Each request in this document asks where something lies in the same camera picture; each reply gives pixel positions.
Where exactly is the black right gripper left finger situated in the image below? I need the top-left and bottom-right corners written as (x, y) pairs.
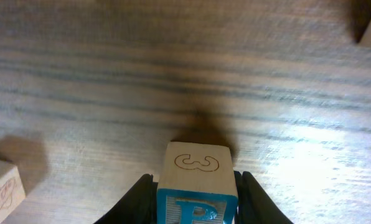
top-left (95, 174), bottom-right (157, 224)

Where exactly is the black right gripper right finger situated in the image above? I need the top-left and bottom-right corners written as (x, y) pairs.
top-left (234, 171), bottom-right (293, 224)

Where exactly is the blue P wooden block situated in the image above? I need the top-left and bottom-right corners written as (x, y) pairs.
top-left (156, 142), bottom-right (238, 224)

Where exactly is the green R side block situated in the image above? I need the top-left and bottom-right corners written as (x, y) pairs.
top-left (0, 161), bottom-right (26, 223)

